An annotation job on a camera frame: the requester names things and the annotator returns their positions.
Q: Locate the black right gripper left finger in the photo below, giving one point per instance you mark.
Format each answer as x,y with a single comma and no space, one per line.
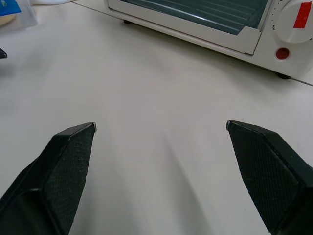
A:
52,176

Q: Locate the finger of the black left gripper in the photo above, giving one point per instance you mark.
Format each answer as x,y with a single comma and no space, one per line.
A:
3,54

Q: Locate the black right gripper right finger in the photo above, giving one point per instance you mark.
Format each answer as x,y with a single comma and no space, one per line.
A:
266,176

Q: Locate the clear plastic bag blue label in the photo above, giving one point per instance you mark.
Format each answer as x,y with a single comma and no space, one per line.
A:
17,14

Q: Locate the red indicator light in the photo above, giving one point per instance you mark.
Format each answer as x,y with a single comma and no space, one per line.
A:
282,53

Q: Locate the white toaster oven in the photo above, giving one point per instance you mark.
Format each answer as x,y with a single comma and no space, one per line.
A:
271,49

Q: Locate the white dial with red stripe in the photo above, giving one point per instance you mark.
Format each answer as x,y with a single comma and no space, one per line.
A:
294,20

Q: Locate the glass oven door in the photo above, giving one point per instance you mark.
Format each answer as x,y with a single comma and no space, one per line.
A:
190,17

